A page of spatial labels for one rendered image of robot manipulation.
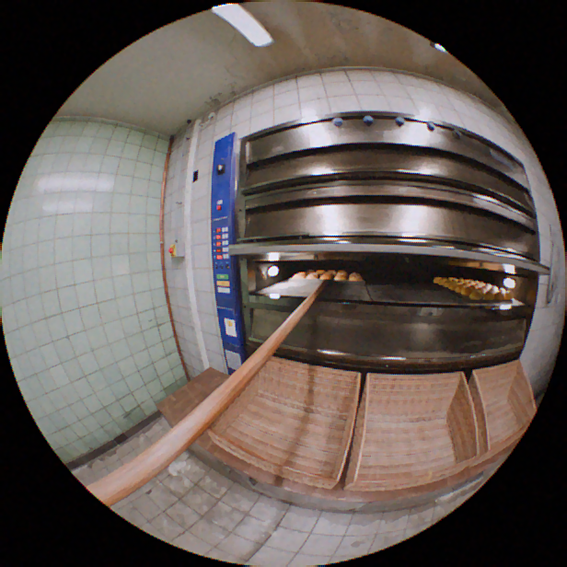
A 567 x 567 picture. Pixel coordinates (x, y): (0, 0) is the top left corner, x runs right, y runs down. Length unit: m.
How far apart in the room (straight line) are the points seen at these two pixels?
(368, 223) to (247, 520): 1.73
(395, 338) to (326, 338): 0.32
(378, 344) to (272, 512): 1.22
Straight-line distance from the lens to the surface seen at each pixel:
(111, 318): 1.45
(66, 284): 1.41
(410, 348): 0.85
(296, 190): 0.79
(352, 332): 0.79
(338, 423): 0.96
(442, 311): 0.85
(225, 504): 1.44
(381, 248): 0.56
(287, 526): 1.39
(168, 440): 0.23
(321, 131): 0.94
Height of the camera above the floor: 1.39
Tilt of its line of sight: 10 degrees down
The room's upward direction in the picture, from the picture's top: 2 degrees counter-clockwise
